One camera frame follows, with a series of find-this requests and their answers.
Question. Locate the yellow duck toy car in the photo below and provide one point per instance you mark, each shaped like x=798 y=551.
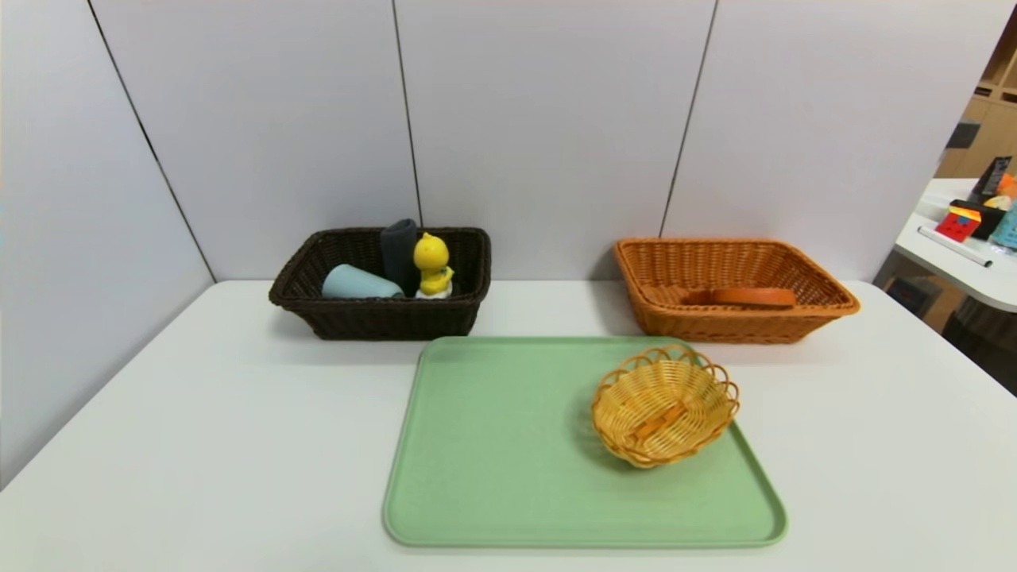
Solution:
x=431 y=254

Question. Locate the dark grey fabric pouch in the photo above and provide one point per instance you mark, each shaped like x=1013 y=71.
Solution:
x=400 y=250

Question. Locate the blue-grey plastic cup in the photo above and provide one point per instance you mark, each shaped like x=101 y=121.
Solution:
x=357 y=284

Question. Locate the small round yellow wicker basket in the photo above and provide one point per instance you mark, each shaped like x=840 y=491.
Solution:
x=663 y=405

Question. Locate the toy bread slice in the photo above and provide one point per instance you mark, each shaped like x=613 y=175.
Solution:
x=747 y=297

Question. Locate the dark brown wicker basket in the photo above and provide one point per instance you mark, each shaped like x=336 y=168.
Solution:
x=381 y=318

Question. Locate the orange rectangular wicker basket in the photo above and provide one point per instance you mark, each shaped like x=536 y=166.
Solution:
x=715 y=326

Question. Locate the light green plastic tray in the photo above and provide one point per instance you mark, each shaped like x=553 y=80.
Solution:
x=524 y=445

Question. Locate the white side table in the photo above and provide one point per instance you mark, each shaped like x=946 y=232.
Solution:
x=953 y=270

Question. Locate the white marker pen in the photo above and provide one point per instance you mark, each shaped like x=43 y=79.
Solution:
x=953 y=247

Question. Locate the red puzzle cube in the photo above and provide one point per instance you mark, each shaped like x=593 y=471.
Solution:
x=956 y=226

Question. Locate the small black box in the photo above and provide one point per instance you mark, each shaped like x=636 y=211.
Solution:
x=993 y=222

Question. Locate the black remote control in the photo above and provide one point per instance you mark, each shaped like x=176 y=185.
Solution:
x=996 y=176

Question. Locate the teal patterned item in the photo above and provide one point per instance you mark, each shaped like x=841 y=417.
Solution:
x=1007 y=230

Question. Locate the wooden shelf unit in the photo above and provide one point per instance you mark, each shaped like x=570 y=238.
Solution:
x=993 y=135

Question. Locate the orange ball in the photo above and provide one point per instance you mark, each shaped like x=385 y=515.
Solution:
x=1009 y=185

